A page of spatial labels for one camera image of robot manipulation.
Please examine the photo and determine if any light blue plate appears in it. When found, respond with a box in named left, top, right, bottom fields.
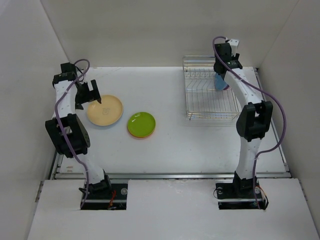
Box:
left=101, top=120, right=121, bottom=128

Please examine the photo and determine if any aluminium table rail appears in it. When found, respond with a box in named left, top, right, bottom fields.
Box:
left=48, top=67, right=292, bottom=181

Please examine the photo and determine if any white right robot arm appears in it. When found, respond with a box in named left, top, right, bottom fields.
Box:
left=213, top=40, right=273, bottom=197

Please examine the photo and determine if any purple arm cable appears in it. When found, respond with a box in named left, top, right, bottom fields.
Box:
left=212, top=36, right=287, bottom=210
left=54, top=58, right=91, bottom=208

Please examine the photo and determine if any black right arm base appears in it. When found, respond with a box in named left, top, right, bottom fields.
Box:
left=214, top=182, right=269, bottom=210

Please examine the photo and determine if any green plate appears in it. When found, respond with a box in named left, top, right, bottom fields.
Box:
left=127, top=112, right=156, bottom=135

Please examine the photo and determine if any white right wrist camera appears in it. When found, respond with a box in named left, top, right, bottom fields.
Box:
left=225, top=38, right=240, bottom=56

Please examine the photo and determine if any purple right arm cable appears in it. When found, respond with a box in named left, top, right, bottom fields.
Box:
left=212, top=36, right=287, bottom=210

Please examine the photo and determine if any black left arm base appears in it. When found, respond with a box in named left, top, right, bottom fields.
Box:
left=80, top=182, right=128, bottom=211

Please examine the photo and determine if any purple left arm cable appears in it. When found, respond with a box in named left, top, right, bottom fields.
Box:
left=54, top=58, right=91, bottom=208

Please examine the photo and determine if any beige plate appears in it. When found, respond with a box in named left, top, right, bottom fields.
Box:
left=86, top=95, right=124, bottom=127

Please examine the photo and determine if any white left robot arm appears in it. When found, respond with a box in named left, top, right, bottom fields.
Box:
left=45, top=69, right=113, bottom=199

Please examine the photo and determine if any orange plate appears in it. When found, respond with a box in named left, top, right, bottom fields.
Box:
left=128, top=131, right=155, bottom=139

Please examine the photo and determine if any silver wire dish rack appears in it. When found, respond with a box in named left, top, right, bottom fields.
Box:
left=182, top=55, right=240, bottom=122

